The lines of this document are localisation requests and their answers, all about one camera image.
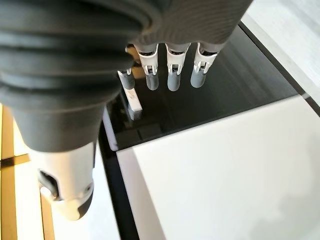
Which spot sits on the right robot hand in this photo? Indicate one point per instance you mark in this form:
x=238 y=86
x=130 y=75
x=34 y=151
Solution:
x=75 y=62

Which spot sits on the small white marbled block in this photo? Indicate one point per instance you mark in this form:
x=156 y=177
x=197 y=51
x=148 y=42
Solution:
x=134 y=101

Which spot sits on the black glossy glass panel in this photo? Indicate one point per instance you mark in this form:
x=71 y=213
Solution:
x=230 y=90

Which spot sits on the white glossy cabinet panel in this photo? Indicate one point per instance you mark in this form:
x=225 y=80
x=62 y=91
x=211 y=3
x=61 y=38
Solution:
x=225 y=175

